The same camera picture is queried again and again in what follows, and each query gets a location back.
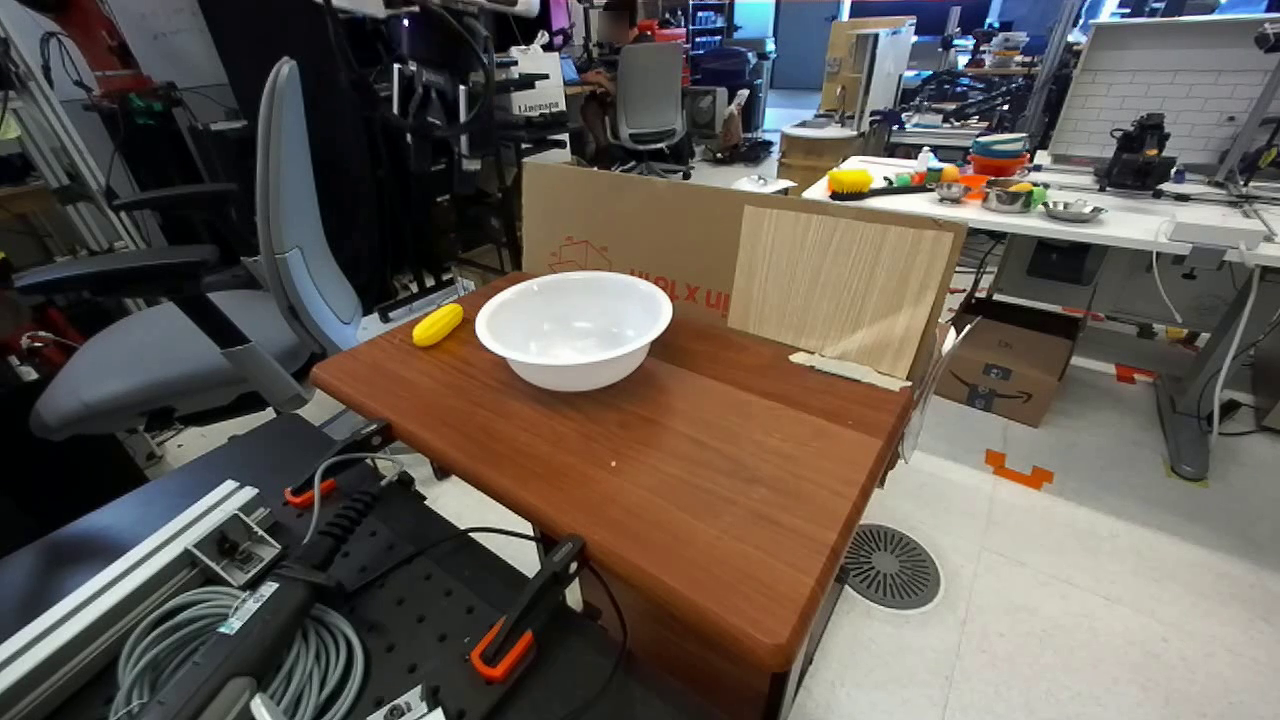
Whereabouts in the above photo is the grey mesh office chair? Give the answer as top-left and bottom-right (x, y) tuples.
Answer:
(608, 34), (697, 173)

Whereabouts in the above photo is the light wooden panel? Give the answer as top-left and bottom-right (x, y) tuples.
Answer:
(725, 201), (972, 393)

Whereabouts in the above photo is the round metal floor drain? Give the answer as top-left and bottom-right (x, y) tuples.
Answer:
(839, 521), (950, 614)

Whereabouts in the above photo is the white desk with grey legs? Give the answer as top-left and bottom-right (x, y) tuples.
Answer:
(802, 153), (1280, 486)

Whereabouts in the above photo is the white pegboard panel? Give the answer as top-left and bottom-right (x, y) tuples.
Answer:
(1044, 12), (1280, 173)

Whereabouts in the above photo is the grey coiled cable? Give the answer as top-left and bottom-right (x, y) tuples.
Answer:
(109, 580), (374, 720)

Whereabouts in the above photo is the black perforated base board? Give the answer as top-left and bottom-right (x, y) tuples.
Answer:
(53, 467), (697, 720)

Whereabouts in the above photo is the white plastic bowl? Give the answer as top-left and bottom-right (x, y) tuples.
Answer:
(471, 269), (676, 394)

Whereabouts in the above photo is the yellow toy fruit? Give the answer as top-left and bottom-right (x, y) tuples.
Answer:
(823, 160), (880, 203)

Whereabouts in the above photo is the aluminium rail profile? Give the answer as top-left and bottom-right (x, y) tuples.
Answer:
(0, 474), (263, 710)

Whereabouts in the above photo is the stack of coloured bowls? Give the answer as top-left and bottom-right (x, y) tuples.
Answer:
(963, 126), (1037, 180)

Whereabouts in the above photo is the small printed cardboard box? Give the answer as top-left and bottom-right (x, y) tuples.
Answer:
(932, 297), (1090, 432)

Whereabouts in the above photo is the black clamp with orange tip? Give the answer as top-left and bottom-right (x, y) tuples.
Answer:
(280, 419), (402, 516)
(463, 534), (593, 687)

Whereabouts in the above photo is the yellow banana-shaped toy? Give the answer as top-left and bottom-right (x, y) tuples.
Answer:
(409, 301), (469, 351)

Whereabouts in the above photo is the large brown cardboard box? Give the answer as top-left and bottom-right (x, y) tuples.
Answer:
(515, 153), (804, 333)

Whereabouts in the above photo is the pale wooden strip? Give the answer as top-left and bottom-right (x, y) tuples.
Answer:
(785, 349), (916, 394)

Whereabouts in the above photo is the black device on desk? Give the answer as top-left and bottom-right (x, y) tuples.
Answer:
(1093, 107), (1180, 196)

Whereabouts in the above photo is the small metal bowl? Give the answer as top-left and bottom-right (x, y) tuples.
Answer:
(1041, 191), (1109, 228)

